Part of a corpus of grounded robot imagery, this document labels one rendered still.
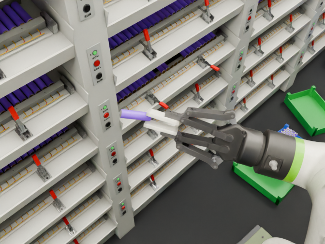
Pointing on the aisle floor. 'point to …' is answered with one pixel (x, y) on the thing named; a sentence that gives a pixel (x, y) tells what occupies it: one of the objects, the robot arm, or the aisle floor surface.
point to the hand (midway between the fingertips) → (162, 122)
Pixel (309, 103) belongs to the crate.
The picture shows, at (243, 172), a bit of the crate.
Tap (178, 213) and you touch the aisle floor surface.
